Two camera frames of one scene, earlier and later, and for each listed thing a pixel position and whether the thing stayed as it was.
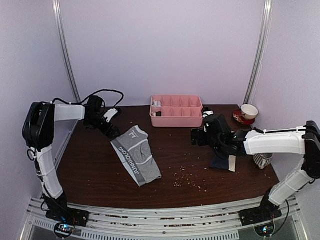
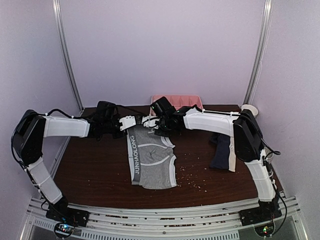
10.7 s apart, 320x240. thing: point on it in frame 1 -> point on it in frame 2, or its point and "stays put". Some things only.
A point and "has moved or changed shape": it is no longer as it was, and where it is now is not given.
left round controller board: (63, 230) stays put
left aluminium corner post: (66, 50) stays put
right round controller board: (265, 230) stays put
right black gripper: (199, 132) -> (166, 133)
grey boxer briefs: (133, 149) has moved or changed shape
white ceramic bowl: (249, 111) stays put
